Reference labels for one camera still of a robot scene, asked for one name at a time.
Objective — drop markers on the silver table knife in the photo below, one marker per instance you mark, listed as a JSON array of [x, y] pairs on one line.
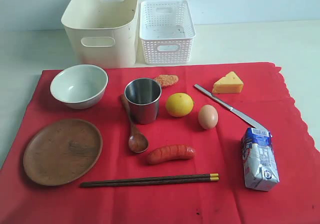
[[233, 110]]

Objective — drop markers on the white ceramic bowl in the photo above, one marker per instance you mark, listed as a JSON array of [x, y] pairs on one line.
[[80, 86]]

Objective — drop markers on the white perforated plastic basket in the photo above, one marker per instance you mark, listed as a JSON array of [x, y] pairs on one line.
[[166, 32]]

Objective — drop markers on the red tablecloth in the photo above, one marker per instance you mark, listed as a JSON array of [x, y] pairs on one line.
[[265, 98]]

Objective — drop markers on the brown egg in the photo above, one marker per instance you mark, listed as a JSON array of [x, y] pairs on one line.
[[208, 117]]

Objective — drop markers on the wooden spoon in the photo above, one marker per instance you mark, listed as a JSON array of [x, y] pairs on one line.
[[137, 142]]

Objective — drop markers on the round wooden plate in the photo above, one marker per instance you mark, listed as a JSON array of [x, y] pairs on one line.
[[62, 152]]

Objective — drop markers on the yellow cheese wedge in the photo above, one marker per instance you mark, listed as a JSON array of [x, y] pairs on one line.
[[228, 84]]

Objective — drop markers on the upper wooden chopstick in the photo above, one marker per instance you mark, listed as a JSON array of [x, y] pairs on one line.
[[156, 178]]

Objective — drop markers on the breaded chicken nugget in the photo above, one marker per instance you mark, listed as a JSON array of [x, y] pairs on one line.
[[166, 80]]

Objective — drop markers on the blue white milk carton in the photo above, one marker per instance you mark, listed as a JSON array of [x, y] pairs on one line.
[[259, 164]]

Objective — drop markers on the red sausage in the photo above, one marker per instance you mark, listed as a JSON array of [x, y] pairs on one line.
[[169, 153]]

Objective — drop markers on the stainless steel cup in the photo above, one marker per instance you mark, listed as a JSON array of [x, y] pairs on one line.
[[143, 96]]

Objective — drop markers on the large cream plastic bin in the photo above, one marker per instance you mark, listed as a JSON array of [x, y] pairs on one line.
[[103, 32]]

